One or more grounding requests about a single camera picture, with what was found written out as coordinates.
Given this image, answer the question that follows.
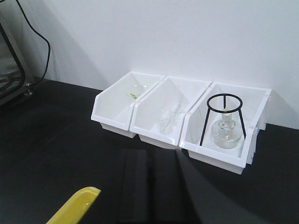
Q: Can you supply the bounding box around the round glass flask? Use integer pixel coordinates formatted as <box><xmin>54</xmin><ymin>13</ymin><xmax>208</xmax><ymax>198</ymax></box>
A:
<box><xmin>211</xmin><ymin>113</ymin><xmax>243</xmax><ymax>149</ymax></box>

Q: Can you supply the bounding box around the white bin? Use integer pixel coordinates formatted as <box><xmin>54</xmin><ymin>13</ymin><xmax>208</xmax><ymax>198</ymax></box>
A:
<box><xmin>179</xmin><ymin>82</ymin><xmax>271</xmax><ymax>174</ymax></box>
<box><xmin>130</xmin><ymin>76</ymin><xmax>211</xmax><ymax>149</ymax></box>
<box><xmin>91</xmin><ymin>71</ymin><xmax>165</xmax><ymax>138</ymax></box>

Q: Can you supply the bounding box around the small glass beaker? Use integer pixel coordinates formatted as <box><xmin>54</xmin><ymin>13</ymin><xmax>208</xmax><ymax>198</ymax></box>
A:
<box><xmin>159</xmin><ymin>103</ymin><xmax>184</xmax><ymax>135</ymax></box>

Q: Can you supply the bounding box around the yellow plastic tray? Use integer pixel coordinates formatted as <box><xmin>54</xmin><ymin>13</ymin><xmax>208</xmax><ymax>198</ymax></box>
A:
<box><xmin>47</xmin><ymin>187</ymin><xmax>101</xmax><ymax>224</ymax></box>

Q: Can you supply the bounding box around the white bin middle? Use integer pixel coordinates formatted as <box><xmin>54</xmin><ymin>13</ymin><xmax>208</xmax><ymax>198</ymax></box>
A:
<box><xmin>130</xmin><ymin>76</ymin><xmax>211</xmax><ymax>149</ymax></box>

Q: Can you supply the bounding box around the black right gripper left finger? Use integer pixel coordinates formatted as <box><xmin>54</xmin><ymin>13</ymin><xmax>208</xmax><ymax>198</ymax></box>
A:
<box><xmin>118</xmin><ymin>149</ymin><xmax>149</xmax><ymax>223</ymax></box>

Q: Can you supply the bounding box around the black cable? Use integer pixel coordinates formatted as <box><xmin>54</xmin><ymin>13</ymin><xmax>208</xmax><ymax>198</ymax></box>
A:
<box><xmin>15</xmin><ymin>0</ymin><xmax>51</xmax><ymax>80</ymax></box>

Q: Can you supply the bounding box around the black metal frame equipment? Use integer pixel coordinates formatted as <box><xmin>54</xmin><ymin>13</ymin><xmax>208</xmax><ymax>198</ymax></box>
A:
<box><xmin>0</xmin><ymin>22</ymin><xmax>34</xmax><ymax>105</ymax></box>

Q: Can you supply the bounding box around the black wire tripod stand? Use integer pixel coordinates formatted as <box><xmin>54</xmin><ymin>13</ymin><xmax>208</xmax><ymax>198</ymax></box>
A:
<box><xmin>199</xmin><ymin>93</ymin><xmax>246</xmax><ymax>146</ymax></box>

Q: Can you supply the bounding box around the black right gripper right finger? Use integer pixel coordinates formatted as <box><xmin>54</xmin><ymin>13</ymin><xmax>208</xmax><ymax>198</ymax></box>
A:
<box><xmin>151</xmin><ymin>148</ymin><xmax>269</xmax><ymax>224</ymax></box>

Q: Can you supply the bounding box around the white bin left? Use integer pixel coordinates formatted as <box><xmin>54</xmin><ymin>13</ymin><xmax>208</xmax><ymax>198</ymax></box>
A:
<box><xmin>91</xmin><ymin>71</ymin><xmax>165</xmax><ymax>138</ymax></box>

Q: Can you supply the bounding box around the white bin right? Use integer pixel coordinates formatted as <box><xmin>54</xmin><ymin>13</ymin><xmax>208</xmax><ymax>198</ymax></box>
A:
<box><xmin>179</xmin><ymin>82</ymin><xmax>271</xmax><ymax>174</ymax></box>

